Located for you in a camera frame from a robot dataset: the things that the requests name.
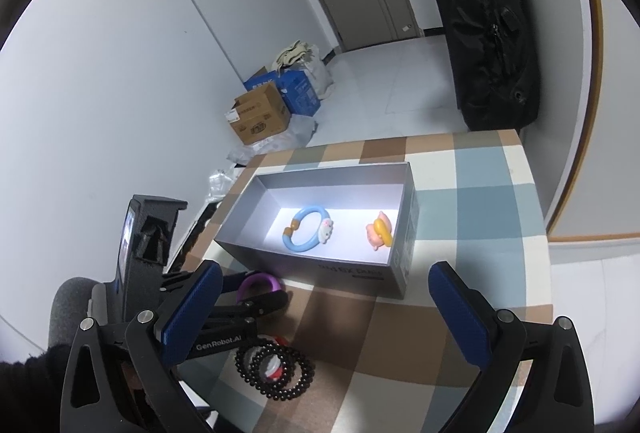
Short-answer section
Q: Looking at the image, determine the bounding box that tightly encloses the crumpled clear plastic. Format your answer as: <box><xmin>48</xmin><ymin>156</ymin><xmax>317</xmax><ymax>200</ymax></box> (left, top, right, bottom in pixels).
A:
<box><xmin>207</xmin><ymin>168</ymin><xmax>237</xmax><ymax>200</ymax></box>

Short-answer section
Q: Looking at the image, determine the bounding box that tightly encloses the clear plastic sheet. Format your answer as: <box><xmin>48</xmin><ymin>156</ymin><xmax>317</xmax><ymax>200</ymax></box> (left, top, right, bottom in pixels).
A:
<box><xmin>227</xmin><ymin>115</ymin><xmax>319</xmax><ymax>164</ymax></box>

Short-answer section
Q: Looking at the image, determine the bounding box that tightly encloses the blue cardboard box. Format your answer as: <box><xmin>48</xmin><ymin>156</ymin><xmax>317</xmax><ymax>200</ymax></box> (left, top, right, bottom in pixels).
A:
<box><xmin>244</xmin><ymin>67</ymin><xmax>321</xmax><ymax>116</ymax></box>

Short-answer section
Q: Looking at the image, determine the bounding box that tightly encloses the blue bracelet with white charm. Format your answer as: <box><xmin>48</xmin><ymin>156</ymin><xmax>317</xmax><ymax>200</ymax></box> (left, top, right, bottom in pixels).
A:
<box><xmin>281</xmin><ymin>205</ymin><xmax>335</xmax><ymax>254</ymax></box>

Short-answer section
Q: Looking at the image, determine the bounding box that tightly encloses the large black bag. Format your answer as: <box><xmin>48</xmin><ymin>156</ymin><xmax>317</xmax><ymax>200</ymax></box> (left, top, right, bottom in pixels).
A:
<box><xmin>431</xmin><ymin>0</ymin><xmax>542</xmax><ymax>132</ymax></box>

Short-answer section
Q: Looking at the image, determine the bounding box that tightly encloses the white wood-edged panel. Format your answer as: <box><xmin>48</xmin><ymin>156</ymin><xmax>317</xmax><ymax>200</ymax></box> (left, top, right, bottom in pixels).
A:
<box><xmin>544</xmin><ymin>0</ymin><xmax>640</xmax><ymax>244</ymax></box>

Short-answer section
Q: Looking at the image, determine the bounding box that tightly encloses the white plastic bag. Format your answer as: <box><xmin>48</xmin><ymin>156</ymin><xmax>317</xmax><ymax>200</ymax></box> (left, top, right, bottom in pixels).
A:
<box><xmin>304</xmin><ymin>45</ymin><xmax>334</xmax><ymax>100</ymax></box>

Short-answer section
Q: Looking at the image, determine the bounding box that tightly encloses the black bead bracelet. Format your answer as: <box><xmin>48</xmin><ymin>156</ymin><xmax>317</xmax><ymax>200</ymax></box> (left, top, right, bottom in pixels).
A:
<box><xmin>235</xmin><ymin>338</ymin><xmax>296</xmax><ymax>387</ymax></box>
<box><xmin>248</xmin><ymin>346</ymin><xmax>316</xmax><ymax>402</ymax></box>

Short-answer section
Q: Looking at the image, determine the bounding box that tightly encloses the pink pig toy yellow ring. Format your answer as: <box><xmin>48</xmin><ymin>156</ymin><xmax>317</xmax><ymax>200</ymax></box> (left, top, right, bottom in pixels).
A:
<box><xmin>364</xmin><ymin>210</ymin><xmax>395</xmax><ymax>252</ymax></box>

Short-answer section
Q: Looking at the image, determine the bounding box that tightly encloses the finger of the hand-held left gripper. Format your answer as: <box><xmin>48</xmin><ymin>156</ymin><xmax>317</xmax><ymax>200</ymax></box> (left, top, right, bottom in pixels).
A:
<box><xmin>220</xmin><ymin>271</ymin><xmax>257</xmax><ymax>295</ymax></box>
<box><xmin>207</xmin><ymin>289</ymin><xmax>290</xmax><ymax>331</ymax></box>

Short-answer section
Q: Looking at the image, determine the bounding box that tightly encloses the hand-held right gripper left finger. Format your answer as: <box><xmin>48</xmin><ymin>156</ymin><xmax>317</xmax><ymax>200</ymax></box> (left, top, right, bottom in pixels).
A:
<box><xmin>59</xmin><ymin>259</ymin><xmax>224</xmax><ymax>433</ymax></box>

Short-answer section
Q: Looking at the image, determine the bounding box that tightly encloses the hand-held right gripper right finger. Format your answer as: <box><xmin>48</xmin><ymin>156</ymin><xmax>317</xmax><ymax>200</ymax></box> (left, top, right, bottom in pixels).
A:
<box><xmin>428</xmin><ymin>261</ymin><xmax>597</xmax><ymax>433</ymax></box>

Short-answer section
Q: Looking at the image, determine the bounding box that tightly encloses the checkered tablecloth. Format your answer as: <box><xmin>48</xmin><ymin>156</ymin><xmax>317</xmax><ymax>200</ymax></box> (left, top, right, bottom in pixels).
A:
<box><xmin>170</xmin><ymin>129</ymin><xmax>557</xmax><ymax>433</ymax></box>

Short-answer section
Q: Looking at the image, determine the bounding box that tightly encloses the brown cardboard box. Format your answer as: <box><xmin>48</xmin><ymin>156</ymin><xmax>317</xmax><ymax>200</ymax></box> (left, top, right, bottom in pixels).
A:
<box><xmin>231</xmin><ymin>81</ymin><xmax>292</xmax><ymax>145</ymax></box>

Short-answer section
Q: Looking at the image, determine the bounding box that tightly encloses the purple bracelet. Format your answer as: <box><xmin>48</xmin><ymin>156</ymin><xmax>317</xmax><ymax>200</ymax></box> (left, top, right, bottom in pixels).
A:
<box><xmin>239</xmin><ymin>274</ymin><xmax>284</xmax><ymax>306</ymax></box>

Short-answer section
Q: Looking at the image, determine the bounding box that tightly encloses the grey cardboard box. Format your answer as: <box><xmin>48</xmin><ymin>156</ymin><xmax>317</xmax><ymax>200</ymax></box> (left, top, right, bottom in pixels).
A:
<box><xmin>214</xmin><ymin>161</ymin><xmax>420</xmax><ymax>300</ymax></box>

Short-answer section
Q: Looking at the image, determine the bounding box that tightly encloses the red round badge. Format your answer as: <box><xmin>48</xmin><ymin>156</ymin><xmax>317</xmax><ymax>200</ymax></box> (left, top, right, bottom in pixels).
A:
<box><xmin>260</xmin><ymin>335</ymin><xmax>289</xmax><ymax>382</ymax></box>

